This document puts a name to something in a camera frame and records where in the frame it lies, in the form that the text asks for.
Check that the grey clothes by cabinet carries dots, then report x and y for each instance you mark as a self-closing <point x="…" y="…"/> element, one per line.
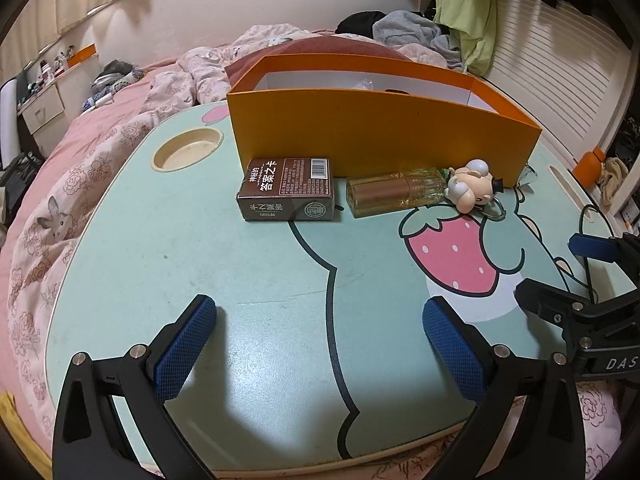
<point x="115" y="76"/>

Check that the orange cardboard box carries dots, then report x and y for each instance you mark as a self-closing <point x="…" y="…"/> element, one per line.
<point x="417" y="116"/>

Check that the mint green lap table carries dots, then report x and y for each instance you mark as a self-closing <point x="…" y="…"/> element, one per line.
<point x="318" y="356"/>

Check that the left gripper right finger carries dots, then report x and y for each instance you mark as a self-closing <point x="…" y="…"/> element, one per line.
<point x="466" y="354"/>

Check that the grey blue clothes pile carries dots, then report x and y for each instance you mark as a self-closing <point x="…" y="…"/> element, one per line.
<point x="420" y="39"/>

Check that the dark red pillow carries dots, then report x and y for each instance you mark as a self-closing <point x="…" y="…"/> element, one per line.
<point x="320" y="45"/>

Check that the white bedside drawer cabinet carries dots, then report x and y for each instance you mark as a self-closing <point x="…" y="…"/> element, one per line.
<point x="48" y="115"/>

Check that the brown card box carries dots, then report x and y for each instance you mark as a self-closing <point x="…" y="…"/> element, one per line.
<point x="287" y="189"/>

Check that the light green hanging garment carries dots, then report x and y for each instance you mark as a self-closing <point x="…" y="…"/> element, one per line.
<point x="474" y="24"/>

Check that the golden perfume bottle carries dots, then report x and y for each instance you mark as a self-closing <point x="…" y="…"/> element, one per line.
<point x="395" y="192"/>

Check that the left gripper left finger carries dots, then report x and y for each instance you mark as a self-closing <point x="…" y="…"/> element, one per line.
<point x="175" y="349"/>

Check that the small cartoon figurine keychain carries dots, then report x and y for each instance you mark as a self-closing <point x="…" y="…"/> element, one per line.
<point x="473" y="188"/>

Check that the black clothes on bed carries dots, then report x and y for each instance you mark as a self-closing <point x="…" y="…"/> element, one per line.
<point x="360" y="23"/>

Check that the pink floral duvet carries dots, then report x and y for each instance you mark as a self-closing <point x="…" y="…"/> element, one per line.
<point x="57" y="206"/>

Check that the clear plastic wrap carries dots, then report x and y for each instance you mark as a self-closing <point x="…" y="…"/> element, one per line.
<point x="363" y="84"/>

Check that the orange bottle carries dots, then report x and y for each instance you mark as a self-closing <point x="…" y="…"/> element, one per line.
<point x="588" y="169"/>

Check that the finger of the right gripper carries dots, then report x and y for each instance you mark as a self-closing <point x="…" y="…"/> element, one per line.
<point x="593" y="247"/>

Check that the small orange box on shelf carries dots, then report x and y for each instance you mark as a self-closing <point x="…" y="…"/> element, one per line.
<point x="81" y="55"/>

